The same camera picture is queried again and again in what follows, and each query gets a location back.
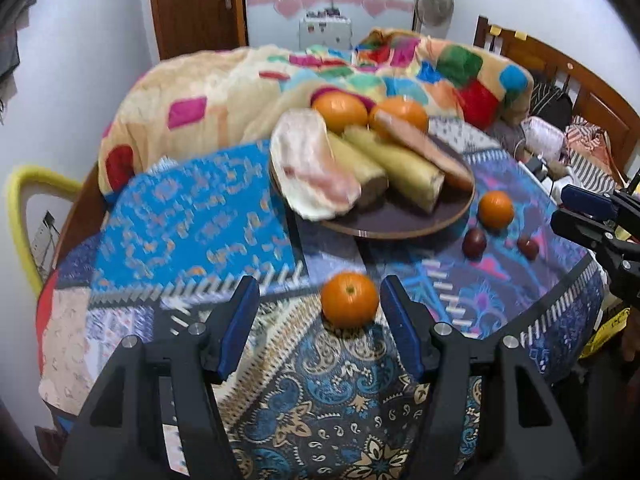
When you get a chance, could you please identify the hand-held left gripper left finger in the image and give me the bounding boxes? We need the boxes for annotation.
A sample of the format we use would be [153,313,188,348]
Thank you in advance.
[59,275,261,480]

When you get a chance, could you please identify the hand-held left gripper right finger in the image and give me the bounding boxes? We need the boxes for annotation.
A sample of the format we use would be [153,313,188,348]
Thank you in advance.
[380,275,586,480]

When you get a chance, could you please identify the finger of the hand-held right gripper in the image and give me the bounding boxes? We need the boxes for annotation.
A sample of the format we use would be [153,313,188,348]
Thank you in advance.
[560,184,640,221]
[550,208,640,261]

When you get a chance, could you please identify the orange with green stem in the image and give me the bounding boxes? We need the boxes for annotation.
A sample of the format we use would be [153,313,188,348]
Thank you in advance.
[320,271,380,330]

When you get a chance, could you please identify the purple round plate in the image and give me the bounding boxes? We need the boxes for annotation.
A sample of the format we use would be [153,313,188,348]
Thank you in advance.
[269,125,476,240]

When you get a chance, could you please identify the pink seashell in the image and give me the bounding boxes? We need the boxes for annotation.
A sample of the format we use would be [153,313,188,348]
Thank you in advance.
[270,109,362,221]

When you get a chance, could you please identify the large orange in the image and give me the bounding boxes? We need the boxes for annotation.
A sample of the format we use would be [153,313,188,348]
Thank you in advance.
[368,97,430,143]
[311,90,369,135]

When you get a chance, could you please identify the striped cloth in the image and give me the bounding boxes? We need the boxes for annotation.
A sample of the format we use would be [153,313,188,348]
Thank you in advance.
[565,115,626,191]

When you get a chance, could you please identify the white pink cloth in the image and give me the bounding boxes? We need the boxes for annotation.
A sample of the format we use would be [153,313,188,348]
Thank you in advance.
[522,116,568,158]

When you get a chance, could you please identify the small orange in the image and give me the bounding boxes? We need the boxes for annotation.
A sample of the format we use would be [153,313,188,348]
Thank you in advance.
[478,191,515,231]

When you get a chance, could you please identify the black bag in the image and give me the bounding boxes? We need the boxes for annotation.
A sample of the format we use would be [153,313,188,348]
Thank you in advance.
[530,82,573,128]

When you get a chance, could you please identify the blue patterned tablecloth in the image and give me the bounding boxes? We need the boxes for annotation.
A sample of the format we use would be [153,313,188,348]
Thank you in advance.
[37,125,606,480]

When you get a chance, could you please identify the wooden bed headboard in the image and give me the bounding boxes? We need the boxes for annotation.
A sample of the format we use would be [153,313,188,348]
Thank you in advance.
[472,15,640,181]

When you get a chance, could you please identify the white black patterned pillow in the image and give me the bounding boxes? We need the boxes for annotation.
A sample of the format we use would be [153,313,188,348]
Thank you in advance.
[430,117,501,151]

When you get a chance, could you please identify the colourful patchwork blanket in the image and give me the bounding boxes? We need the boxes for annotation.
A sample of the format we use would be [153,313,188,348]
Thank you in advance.
[97,30,533,196]

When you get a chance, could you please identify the yellow foam tube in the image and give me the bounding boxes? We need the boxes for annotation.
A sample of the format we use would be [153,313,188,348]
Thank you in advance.
[5,165,83,296]

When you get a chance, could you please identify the standing electric fan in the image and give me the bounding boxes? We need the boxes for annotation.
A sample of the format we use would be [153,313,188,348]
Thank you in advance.
[414,0,455,33]

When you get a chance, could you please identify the white case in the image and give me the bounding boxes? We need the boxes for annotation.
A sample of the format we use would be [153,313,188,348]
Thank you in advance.
[298,10,352,51]

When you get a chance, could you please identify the brown wooden door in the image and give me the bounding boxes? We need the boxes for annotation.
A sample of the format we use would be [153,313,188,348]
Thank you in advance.
[148,0,248,61]

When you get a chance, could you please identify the dark hanging clothes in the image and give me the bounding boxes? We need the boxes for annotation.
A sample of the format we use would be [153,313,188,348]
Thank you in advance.
[0,10,21,126]

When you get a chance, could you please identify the white wall socket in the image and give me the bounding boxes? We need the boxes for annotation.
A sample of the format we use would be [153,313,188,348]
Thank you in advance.
[32,210,58,256]

